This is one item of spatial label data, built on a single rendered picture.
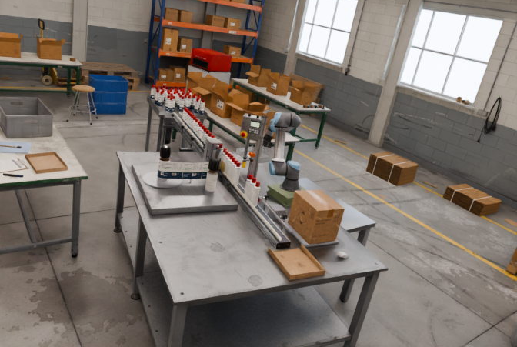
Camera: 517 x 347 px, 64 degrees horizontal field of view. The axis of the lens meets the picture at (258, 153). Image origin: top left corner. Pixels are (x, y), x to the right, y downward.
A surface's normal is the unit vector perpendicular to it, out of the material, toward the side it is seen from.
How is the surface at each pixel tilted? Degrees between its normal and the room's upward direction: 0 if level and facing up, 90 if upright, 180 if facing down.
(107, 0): 90
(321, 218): 90
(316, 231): 90
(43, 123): 90
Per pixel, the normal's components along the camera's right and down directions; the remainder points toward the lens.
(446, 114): -0.80, 0.06
